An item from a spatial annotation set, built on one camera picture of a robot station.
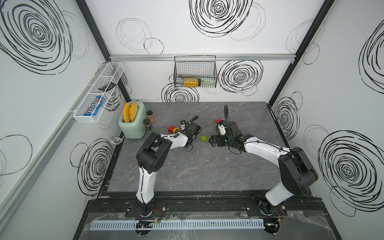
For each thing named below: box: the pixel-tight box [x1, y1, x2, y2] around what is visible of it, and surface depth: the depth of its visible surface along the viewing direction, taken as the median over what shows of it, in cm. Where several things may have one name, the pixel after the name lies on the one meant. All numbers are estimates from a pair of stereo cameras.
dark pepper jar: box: [143, 118, 152, 132], surface depth 101 cm
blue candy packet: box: [83, 96, 106, 116], surface depth 71 cm
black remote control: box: [98, 82, 117, 92], surface depth 82 cm
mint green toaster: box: [118, 101, 147, 139], surface depth 95 cm
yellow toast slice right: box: [129, 102, 138, 123], surface depth 91 cm
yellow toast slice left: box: [123, 102, 131, 123], surface depth 89 cm
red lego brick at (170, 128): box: [167, 125, 175, 133], surface depth 104 cm
